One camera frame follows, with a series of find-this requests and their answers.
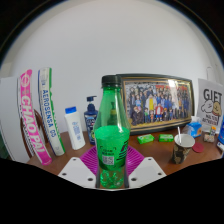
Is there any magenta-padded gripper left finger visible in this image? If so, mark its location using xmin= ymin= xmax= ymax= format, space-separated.
xmin=57 ymin=145 xmax=101 ymax=190

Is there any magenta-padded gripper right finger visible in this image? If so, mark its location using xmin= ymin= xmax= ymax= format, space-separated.
xmin=124 ymin=145 xmax=168 ymax=190

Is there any green plastic drink bottle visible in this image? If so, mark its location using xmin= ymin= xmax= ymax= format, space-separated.
xmin=93 ymin=74 xmax=132 ymax=190

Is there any green soap box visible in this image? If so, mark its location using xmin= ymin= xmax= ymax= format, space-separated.
xmin=137 ymin=133 xmax=156 ymax=145
xmin=158 ymin=133 xmax=175 ymax=143

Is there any patterned paper cup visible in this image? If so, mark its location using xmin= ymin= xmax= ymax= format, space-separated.
xmin=171 ymin=133 xmax=196 ymax=165

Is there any white bottle with blue cap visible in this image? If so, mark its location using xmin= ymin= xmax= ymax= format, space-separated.
xmin=64 ymin=106 xmax=87 ymax=151

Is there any white stick in cup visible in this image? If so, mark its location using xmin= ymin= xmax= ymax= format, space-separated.
xmin=176 ymin=126 xmax=183 ymax=145

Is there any dark blue pump bottle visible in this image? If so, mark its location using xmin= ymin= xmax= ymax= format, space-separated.
xmin=83 ymin=95 xmax=100 ymax=146

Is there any flat round red coaster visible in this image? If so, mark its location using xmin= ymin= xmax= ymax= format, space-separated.
xmin=191 ymin=142 xmax=205 ymax=154

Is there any blue tissue pack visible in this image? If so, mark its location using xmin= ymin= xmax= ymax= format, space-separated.
xmin=185 ymin=115 xmax=203 ymax=138

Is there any green and white shuttlecock tube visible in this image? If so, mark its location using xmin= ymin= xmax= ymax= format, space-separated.
xmin=37 ymin=67 xmax=66 ymax=157

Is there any pink shuttlecock tube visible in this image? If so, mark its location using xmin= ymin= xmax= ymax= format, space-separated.
xmin=18 ymin=68 xmax=53 ymax=166

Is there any framed group picture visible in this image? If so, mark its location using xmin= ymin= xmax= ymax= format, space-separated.
xmin=116 ymin=73 xmax=195 ymax=136

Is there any small beige box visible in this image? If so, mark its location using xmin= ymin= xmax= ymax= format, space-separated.
xmin=203 ymin=127 xmax=216 ymax=144

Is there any white panel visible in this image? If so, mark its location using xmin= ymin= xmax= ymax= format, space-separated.
xmin=0 ymin=76 xmax=29 ymax=163

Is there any white paper gift bag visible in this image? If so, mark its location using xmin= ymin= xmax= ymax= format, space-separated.
xmin=196 ymin=78 xmax=224 ymax=134

